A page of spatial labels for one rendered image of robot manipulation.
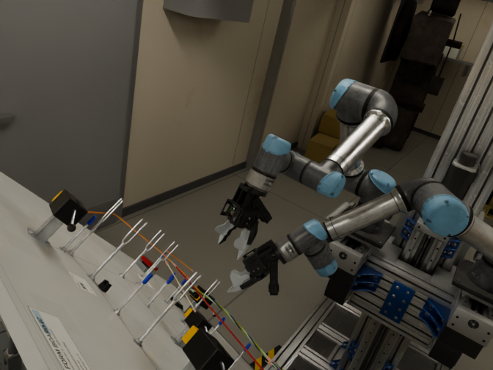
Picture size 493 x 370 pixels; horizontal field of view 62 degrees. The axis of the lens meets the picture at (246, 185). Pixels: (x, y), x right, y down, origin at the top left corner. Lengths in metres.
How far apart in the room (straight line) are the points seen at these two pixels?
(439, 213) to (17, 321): 1.10
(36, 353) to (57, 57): 2.33
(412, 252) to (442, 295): 0.21
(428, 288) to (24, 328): 1.53
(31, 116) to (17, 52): 0.37
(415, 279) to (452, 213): 0.53
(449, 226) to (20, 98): 2.22
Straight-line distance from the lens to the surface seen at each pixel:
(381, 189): 1.70
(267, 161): 1.11
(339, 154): 1.21
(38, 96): 2.69
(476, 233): 1.42
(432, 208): 1.31
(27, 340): 0.48
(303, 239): 1.28
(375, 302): 1.89
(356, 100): 1.43
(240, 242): 1.16
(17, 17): 2.54
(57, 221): 0.79
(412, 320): 1.88
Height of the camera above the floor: 1.95
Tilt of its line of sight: 25 degrees down
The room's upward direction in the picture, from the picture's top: 14 degrees clockwise
